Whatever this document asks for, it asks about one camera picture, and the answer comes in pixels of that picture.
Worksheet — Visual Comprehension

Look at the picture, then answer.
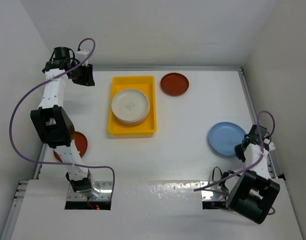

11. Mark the yellow plastic bin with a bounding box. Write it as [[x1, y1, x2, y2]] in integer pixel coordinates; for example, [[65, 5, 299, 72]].
[[108, 75, 157, 136]]

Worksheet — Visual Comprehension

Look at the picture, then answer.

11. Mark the dark red plate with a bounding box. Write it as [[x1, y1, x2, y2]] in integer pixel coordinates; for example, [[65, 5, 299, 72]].
[[53, 131, 88, 162], [160, 72, 189, 97]]

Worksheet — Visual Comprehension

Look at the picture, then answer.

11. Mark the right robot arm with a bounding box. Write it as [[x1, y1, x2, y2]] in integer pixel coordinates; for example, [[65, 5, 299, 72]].
[[215, 124, 280, 224]]

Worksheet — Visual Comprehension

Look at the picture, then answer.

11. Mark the light blue plate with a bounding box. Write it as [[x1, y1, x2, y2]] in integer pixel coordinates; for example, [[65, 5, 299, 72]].
[[208, 121, 246, 157]]

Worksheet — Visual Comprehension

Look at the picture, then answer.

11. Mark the purple cable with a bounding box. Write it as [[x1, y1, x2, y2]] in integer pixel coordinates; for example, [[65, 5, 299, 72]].
[[9, 37, 115, 201], [193, 110, 276, 216]]

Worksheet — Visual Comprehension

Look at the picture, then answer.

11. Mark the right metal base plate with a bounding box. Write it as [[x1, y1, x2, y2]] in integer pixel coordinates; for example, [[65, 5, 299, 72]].
[[201, 185, 228, 202]]

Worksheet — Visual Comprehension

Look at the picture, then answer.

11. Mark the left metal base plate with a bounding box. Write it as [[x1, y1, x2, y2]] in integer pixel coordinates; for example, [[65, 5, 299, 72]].
[[66, 181, 113, 202]]

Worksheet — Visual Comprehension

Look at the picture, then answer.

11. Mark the metal base plate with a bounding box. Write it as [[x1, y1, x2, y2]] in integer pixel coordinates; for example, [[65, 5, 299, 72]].
[[66, 181, 113, 202], [201, 185, 228, 202]]

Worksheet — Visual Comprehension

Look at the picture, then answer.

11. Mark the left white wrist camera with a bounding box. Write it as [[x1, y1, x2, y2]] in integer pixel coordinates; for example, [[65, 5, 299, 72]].
[[75, 49, 90, 67]]

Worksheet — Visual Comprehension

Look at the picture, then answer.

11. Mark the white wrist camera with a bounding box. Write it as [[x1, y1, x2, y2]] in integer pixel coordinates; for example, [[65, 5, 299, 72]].
[[75, 49, 90, 67], [263, 138, 276, 152]]

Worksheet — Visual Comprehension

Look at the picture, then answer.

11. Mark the cream white plate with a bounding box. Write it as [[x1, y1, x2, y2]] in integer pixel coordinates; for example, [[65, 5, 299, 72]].
[[111, 88, 150, 115]]

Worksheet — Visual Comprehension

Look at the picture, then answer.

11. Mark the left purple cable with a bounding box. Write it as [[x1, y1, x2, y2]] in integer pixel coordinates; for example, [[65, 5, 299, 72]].
[[9, 37, 115, 201]]

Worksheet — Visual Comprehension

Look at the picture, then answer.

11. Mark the dark red plate top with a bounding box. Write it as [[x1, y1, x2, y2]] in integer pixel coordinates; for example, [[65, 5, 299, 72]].
[[160, 72, 189, 97]]

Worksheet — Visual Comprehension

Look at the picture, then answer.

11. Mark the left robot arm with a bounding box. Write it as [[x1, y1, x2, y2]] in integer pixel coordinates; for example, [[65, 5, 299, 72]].
[[30, 46, 95, 196]]

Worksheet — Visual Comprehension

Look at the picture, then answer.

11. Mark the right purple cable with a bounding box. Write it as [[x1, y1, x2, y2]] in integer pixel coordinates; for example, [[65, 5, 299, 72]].
[[193, 110, 276, 216]]

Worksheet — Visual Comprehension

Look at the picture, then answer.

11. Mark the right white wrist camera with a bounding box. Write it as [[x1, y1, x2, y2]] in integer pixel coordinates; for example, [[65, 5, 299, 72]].
[[263, 138, 276, 152]]

